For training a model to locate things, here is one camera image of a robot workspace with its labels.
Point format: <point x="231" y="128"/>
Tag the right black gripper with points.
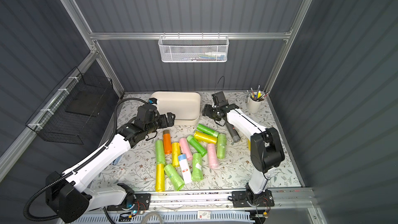
<point x="210" y="110"/>

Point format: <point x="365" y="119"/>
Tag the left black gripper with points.
<point x="163" y="121"/>

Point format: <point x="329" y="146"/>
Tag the light green roll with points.
<point x="197" y="173"/>
<point x="221" y="146"/>
<point x="159" y="152"/>

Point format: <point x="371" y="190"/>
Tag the pink roll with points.
<point x="185" y="149"/>
<point x="213" y="162"/>

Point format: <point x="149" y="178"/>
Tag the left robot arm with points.
<point x="67" y="194"/>

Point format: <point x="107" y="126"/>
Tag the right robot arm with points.
<point x="266" y="150"/>

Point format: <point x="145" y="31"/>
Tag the white plastic storage box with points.
<point x="185" y="106"/>

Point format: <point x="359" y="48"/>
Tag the orange trash bag roll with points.
<point x="167" y="142"/>

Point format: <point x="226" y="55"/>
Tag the dark green roll upper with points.
<point x="204" y="129"/>

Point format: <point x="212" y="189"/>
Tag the grey trash bag roll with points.
<point x="233" y="132"/>

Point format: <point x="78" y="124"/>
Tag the white blue labelled roll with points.
<point x="185" y="169"/>

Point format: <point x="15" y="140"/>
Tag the white pen cup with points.
<point x="255" y="101"/>

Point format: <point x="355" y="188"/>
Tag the floral table mat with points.
<point x="137" y="167"/>

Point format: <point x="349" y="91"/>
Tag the white wire wall basket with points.
<point x="200" y="50"/>

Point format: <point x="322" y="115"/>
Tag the black wire side basket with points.
<point x="70" y="115"/>

